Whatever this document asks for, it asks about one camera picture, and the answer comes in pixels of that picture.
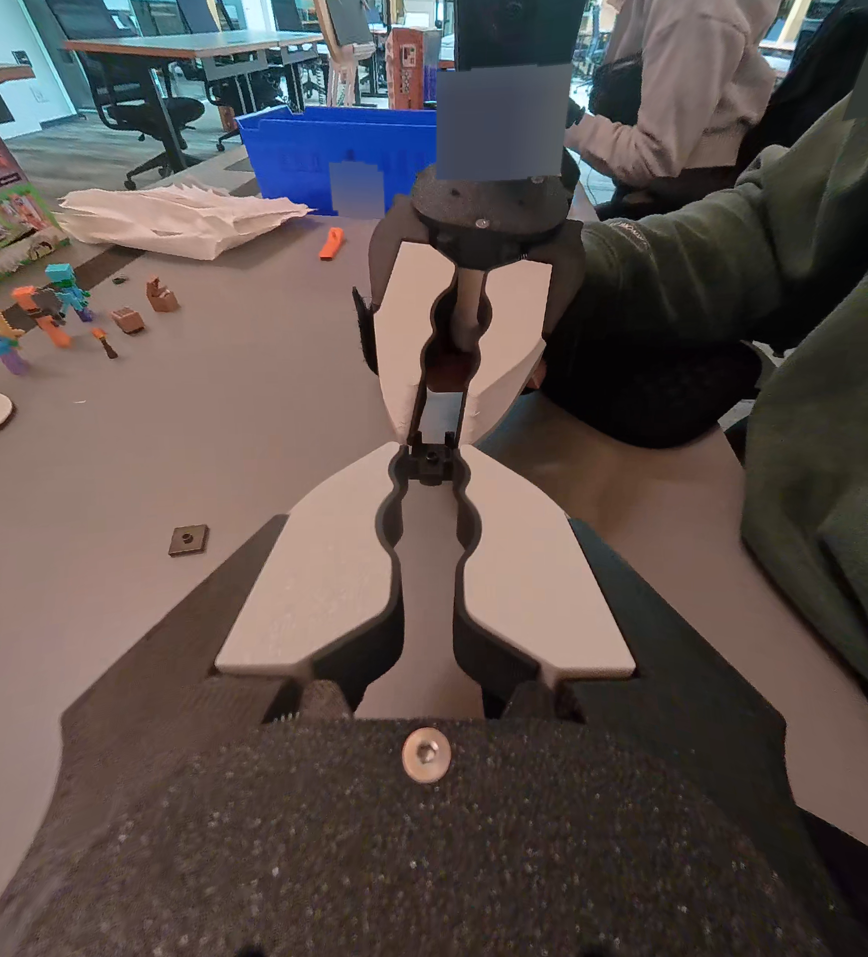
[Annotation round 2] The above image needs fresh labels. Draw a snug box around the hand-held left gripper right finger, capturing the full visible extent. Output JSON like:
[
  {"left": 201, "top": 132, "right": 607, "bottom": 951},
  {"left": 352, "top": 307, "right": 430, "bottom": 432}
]
[{"left": 452, "top": 443, "right": 638, "bottom": 713}]

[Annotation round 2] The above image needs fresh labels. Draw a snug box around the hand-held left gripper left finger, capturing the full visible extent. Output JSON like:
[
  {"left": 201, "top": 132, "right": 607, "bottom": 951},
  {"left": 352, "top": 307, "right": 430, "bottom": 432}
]
[{"left": 214, "top": 441, "right": 412, "bottom": 713}]

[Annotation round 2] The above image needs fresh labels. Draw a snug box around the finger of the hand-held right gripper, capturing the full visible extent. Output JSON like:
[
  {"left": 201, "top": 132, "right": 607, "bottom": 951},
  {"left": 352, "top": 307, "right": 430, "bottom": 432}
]
[
  {"left": 372, "top": 241, "right": 457, "bottom": 444},
  {"left": 462, "top": 260, "right": 552, "bottom": 445}
]

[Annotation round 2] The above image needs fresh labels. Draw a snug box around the black clip toy brick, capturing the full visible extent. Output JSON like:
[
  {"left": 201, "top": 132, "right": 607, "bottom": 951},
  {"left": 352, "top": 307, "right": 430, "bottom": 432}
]
[{"left": 404, "top": 430, "right": 456, "bottom": 487}]

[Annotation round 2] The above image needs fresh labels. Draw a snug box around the person's right forearm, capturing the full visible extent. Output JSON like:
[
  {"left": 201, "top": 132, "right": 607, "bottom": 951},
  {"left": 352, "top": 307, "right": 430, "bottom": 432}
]
[{"left": 553, "top": 146, "right": 786, "bottom": 390}]

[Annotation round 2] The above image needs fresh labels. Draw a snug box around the grey desk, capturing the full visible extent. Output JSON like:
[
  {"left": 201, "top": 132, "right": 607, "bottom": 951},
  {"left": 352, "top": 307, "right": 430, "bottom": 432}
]
[{"left": 0, "top": 153, "right": 868, "bottom": 939}]

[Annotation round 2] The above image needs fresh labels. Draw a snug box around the orange printed box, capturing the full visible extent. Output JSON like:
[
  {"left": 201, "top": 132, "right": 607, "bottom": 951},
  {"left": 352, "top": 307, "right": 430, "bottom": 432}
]
[{"left": 386, "top": 26, "right": 444, "bottom": 112}]

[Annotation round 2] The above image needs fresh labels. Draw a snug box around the black bag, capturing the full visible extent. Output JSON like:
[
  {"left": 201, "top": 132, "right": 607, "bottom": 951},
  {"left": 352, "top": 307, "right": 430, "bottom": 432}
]
[{"left": 589, "top": 52, "right": 646, "bottom": 130}]

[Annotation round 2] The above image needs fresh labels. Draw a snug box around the blue plastic bin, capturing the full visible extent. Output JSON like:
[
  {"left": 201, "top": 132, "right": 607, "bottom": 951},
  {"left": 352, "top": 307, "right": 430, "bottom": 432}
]
[{"left": 235, "top": 105, "right": 438, "bottom": 218}]

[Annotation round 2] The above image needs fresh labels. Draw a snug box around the wooden easel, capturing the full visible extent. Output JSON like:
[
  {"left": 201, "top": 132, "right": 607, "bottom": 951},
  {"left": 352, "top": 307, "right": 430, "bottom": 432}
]
[{"left": 314, "top": 0, "right": 376, "bottom": 107}]

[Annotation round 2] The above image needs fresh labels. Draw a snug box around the white paper bag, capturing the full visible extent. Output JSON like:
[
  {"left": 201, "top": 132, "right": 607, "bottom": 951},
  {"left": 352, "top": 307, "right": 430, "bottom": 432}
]
[{"left": 56, "top": 183, "right": 315, "bottom": 261}]

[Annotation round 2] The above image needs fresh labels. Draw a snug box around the black office chair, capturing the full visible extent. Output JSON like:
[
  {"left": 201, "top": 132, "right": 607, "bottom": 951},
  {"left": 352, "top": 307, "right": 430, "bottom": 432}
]
[
  {"left": 202, "top": 41, "right": 296, "bottom": 154},
  {"left": 93, "top": 56, "right": 206, "bottom": 191}
]

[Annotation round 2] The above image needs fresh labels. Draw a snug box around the person's green hoodie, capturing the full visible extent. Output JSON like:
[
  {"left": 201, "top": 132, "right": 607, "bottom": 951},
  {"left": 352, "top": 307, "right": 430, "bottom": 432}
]
[{"left": 736, "top": 93, "right": 868, "bottom": 722}]

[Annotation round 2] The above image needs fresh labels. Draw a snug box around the dark cloth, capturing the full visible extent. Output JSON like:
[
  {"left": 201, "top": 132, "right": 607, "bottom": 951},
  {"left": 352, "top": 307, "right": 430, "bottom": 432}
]
[{"left": 736, "top": 0, "right": 868, "bottom": 176}]

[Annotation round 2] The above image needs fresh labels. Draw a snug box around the orange black toy brick figure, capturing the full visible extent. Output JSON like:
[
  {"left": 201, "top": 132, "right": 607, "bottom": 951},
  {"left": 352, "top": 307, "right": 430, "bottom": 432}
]
[{"left": 11, "top": 286, "right": 74, "bottom": 348}]

